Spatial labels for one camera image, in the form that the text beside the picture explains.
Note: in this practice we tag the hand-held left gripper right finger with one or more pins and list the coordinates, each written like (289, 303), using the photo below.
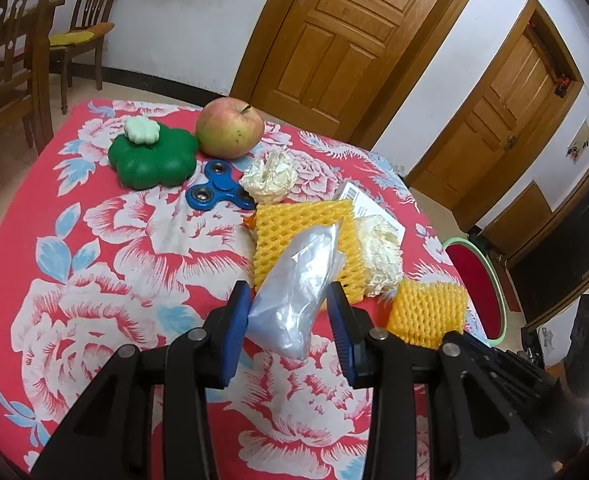
(342, 332)

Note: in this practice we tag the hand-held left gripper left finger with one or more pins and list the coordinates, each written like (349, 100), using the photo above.
(237, 332)

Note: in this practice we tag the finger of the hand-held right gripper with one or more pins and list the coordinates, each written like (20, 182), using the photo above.
(514, 367)

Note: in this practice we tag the clear plastic bag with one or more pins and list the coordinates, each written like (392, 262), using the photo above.
(294, 300)

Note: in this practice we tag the red bin with green rim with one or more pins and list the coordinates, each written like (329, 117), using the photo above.
(474, 280)

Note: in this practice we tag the small yellow foam fruit net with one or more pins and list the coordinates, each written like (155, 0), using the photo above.
(424, 310)

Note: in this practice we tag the large yellow foam fruit net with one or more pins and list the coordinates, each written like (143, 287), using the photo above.
(284, 230)

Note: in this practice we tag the white printed paper card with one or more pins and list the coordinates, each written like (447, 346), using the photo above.
(369, 202)

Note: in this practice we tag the red floral tablecloth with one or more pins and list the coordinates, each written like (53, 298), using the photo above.
(124, 260)

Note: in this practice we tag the dark wooden cabinet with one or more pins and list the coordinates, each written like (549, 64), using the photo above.
(569, 240)

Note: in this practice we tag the blue fidget spinner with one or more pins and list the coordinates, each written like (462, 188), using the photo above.
(219, 180)

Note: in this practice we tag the round crumpled white tissue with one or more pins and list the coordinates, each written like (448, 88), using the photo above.
(272, 177)

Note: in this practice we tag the green clover-shaped box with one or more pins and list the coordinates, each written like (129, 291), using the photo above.
(154, 160)

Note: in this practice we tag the red apple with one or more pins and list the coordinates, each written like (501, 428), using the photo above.
(229, 127)

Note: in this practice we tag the wooden panel door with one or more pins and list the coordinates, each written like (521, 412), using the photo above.
(344, 35)

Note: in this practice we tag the yellow seat cushion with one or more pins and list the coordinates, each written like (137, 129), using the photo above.
(72, 37)

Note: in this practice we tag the wooden chair with yellow cushion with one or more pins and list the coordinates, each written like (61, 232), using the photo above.
(89, 5)

